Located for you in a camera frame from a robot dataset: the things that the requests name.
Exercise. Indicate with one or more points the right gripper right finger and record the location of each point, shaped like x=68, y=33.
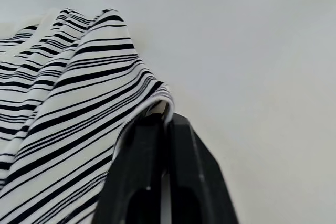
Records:
x=194, y=166

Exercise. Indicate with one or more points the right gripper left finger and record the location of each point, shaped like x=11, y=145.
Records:
x=136, y=161

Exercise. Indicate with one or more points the black and white striped T-shirt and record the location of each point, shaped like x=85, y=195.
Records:
x=78, y=82

